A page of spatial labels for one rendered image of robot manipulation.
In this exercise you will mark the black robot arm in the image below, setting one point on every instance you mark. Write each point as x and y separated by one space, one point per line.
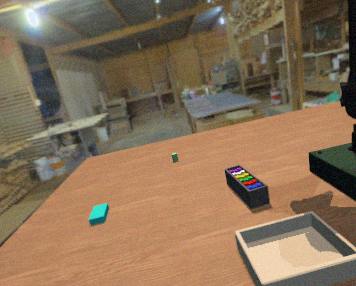
348 89

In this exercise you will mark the small teal block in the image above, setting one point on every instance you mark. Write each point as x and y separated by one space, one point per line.
99 214

